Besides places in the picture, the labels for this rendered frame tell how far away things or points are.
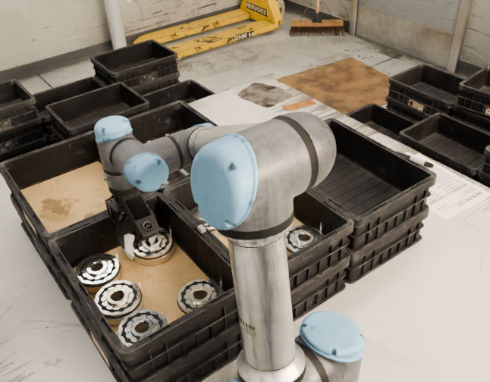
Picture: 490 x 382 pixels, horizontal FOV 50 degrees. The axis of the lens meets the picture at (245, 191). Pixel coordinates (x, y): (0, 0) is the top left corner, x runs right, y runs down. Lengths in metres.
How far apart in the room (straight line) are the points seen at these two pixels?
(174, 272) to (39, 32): 3.44
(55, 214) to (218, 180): 0.91
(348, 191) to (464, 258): 0.36
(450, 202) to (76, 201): 1.12
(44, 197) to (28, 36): 2.99
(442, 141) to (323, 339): 1.84
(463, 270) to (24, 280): 1.18
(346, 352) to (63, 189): 0.98
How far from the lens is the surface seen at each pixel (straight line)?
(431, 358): 1.32
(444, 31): 4.32
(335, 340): 0.98
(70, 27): 4.60
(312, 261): 1.23
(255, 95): 2.27
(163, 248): 1.31
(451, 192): 1.80
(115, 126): 1.11
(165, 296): 1.24
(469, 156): 2.61
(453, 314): 1.42
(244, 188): 0.66
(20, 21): 4.47
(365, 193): 1.52
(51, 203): 1.59
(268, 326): 0.83
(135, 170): 1.03
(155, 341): 1.04
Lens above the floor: 1.74
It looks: 37 degrees down
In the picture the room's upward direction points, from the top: 2 degrees counter-clockwise
